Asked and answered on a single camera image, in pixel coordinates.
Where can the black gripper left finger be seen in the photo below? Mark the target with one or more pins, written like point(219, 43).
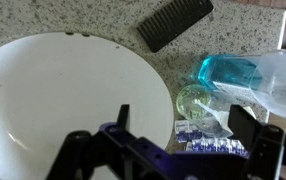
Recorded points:
point(124, 115)

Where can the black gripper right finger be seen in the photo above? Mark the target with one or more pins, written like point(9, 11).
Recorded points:
point(246, 128)

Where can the blue white packet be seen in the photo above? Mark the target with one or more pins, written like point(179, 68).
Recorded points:
point(183, 132)
point(216, 146)

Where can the blue mouthwash bottle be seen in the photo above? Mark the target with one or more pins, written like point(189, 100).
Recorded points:
point(229, 71)

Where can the clear green soap pump bottle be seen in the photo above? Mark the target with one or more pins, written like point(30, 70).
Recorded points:
point(193, 100)

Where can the white oval sink basin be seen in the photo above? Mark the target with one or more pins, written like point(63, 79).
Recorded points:
point(66, 93)

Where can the black comb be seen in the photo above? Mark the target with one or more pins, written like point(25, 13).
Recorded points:
point(173, 23)

